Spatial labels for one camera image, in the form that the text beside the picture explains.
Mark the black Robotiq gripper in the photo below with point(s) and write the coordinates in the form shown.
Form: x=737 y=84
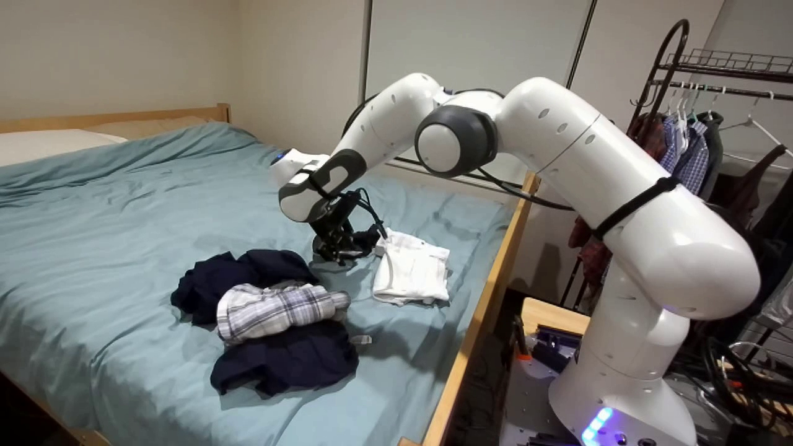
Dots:
x=337 y=216

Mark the black cap with light brim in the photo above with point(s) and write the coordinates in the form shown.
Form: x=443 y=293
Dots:
x=335 y=261

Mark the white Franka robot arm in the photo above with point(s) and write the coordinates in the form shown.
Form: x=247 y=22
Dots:
x=578 y=163

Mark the white folded garment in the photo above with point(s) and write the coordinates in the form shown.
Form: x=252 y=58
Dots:
x=411 y=267

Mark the plaid checkered shirt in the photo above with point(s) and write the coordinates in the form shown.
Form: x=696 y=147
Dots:
x=272 y=309

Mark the navy blue clothing item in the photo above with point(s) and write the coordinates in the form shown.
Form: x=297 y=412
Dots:
x=280 y=361
x=205 y=286

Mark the bed with teal sheet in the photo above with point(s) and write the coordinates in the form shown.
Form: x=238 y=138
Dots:
x=485 y=306

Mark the small wooden side table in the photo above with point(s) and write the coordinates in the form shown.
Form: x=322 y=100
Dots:
x=554 y=312

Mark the black electronic box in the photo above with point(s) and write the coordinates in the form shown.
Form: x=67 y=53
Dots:
x=554 y=343

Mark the white pillow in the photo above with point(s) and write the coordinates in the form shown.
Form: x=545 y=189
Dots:
x=41 y=145

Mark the blue striped hanging shirt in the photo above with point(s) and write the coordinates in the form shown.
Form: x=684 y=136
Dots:
x=684 y=152

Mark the black metal clothes rack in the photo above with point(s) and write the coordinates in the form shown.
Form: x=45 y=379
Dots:
x=665 y=58

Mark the dark grey hanging garment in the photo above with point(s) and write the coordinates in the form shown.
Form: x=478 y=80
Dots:
x=712 y=157

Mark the dark brown hanging jacket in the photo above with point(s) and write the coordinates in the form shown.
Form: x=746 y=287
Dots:
x=758 y=193

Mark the grey perforated base plate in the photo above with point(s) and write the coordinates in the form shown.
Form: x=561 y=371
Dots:
x=523 y=405

